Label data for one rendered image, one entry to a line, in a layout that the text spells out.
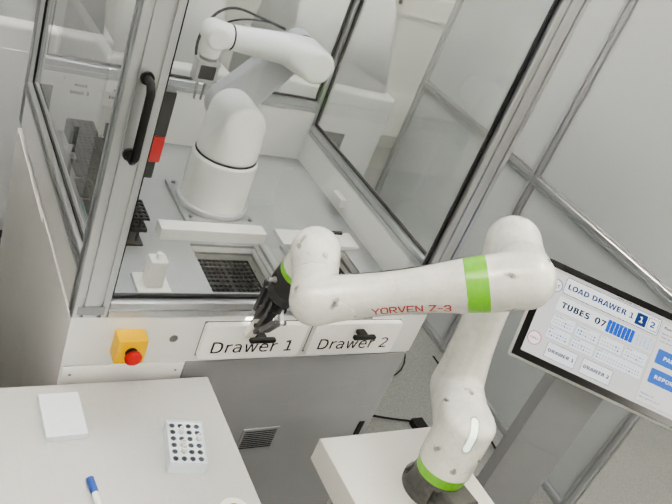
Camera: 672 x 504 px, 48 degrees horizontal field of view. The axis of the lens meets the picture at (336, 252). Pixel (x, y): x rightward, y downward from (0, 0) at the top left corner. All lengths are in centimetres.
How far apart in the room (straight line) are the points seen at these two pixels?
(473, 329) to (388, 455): 39
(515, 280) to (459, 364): 37
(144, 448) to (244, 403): 46
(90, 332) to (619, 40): 237
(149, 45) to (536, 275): 84
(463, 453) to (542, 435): 85
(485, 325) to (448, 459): 31
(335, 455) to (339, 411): 56
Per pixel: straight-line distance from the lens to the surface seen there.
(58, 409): 180
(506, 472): 264
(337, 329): 206
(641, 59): 323
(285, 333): 198
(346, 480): 178
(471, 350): 177
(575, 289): 232
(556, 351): 228
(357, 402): 238
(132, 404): 186
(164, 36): 146
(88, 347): 184
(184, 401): 190
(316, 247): 157
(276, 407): 222
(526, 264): 149
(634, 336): 236
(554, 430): 253
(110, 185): 158
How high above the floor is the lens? 206
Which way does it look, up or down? 29 degrees down
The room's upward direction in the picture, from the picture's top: 23 degrees clockwise
